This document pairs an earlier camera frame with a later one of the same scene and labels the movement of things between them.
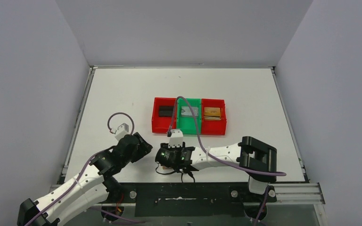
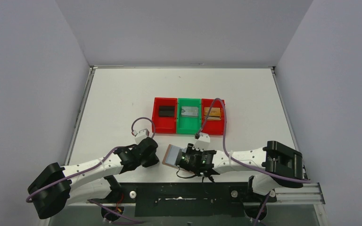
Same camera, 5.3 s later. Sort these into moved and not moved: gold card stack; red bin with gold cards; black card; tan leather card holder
Moved: tan leather card holder
Not moved: black card; gold card stack; red bin with gold cards
